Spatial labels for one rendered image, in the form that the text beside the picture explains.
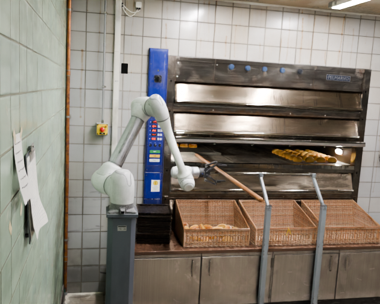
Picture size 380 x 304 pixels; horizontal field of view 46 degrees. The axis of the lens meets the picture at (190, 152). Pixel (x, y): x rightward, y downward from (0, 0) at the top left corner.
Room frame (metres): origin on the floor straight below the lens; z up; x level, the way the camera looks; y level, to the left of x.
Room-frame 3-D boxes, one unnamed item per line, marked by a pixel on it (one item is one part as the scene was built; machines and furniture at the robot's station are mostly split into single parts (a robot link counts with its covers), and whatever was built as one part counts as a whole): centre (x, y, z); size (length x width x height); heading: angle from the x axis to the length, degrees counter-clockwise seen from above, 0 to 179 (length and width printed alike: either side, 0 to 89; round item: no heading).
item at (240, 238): (3.66, -0.21, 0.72); 0.56 x 0.49 x 0.28; 101
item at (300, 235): (3.79, -0.79, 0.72); 0.56 x 0.49 x 0.28; 103
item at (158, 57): (4.73, 0.51, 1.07); 1.93 x 0.16 x 2.15; 12
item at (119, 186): (2.90, 0.44, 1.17); 0.18 x 0.16 x 0.22; 44
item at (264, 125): (4.05, -0.71, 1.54); 1.79 x 0.11 x 0.19; 102
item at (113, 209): (2.87, 0.43, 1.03); 0.22 x 0.18 x 0.06; 12
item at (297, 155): (4.60, -1.19, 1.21); 0.61 x 0.48 x 0.06; 12
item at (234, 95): (4.05, -0.71, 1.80); 1.79 x 0.11 x 0.19; 102
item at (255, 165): (4.07, -0.71, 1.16); 1.80 x 0.06 x 0.04; 102
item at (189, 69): (4.07, -0.71, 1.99); 1.80 x 0.08 x 0.21; 102
